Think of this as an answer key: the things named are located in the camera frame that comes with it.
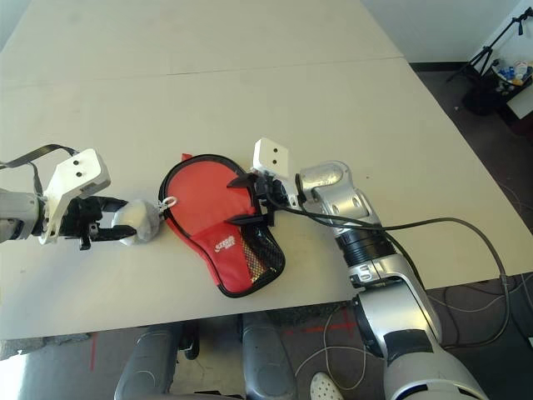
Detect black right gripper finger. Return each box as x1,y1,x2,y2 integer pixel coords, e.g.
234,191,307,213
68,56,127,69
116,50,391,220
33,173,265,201
227,214,267,226
227,174,256,191

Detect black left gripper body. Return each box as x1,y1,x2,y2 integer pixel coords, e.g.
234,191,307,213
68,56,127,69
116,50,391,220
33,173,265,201
62,196,105,251

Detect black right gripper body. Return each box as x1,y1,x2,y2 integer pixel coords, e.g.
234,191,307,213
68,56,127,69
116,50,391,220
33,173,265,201
252,177,288,226

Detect white fluffy pom-pom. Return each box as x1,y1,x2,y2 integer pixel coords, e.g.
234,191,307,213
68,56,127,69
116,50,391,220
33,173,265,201
112,195,178,247

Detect red black paddle case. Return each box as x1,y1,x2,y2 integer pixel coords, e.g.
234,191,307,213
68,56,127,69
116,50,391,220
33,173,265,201
157,152,286,299

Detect speckled grey floor mat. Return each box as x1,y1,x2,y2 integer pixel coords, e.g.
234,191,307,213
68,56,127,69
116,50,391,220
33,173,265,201
0,332,91,362
266,302,359,330

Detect grey robot left leg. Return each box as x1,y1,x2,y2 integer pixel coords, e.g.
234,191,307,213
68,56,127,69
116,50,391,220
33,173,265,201
116,324,184,400

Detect white perforated shoe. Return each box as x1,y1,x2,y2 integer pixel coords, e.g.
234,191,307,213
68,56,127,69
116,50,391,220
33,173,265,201
311,372,345,400

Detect black bin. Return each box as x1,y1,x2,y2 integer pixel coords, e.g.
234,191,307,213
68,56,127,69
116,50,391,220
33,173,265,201
461,68,511,117

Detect black tripod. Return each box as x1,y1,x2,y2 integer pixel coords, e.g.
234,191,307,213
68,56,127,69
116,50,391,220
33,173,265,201
447,12,533,84

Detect white box with bottles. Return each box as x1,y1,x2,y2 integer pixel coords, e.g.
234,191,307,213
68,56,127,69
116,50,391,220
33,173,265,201
493,57,533,122

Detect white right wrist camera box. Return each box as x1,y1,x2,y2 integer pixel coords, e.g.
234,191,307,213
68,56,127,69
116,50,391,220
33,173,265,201
249,137,292,188

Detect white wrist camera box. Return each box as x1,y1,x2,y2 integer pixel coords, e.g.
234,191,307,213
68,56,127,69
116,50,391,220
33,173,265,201
37,148,112,245
249,137,292,188

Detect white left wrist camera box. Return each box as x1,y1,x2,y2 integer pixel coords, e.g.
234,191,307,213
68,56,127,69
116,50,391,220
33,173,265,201
37,148,112,245

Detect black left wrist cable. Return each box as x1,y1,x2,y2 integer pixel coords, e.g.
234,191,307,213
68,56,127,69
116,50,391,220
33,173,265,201
0,143,80,197

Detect thin white floor cable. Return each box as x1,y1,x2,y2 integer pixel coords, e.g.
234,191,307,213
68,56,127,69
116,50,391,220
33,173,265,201
297,307,378,400

